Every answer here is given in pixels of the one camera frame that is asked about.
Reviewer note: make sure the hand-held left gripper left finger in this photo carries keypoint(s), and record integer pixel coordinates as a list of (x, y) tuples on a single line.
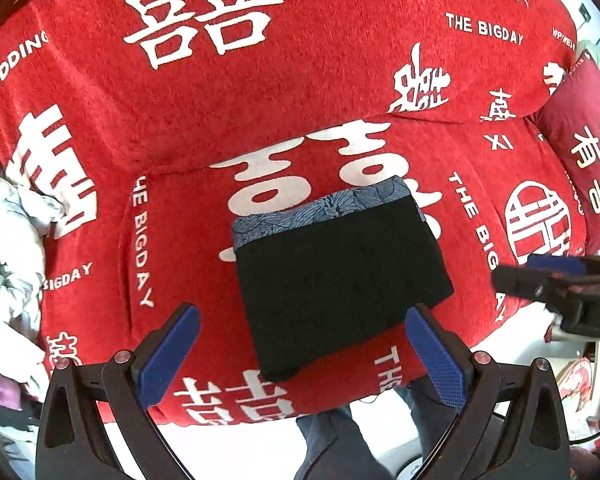
[(172, 345)]

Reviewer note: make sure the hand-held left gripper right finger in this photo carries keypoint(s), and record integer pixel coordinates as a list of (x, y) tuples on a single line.
[(432, 350)]

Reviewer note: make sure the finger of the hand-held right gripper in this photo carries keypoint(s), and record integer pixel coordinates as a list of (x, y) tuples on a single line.
[(557, 264), (522, 282)]

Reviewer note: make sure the black pants with blue waistband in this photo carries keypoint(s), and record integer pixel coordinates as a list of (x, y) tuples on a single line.
[(340, 285)]

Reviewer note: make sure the person's right leg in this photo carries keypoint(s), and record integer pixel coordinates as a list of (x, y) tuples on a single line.
[(425, 410)]

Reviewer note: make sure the dark red printed cushion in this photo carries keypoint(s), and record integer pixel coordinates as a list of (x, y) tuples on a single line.
[(580, 150)]

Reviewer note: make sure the pile of white clothes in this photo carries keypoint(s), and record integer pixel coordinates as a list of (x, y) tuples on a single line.
[(15, 260)]

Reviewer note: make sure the red printed sofa cover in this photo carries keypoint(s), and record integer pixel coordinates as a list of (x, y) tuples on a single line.
[(280, 85)]

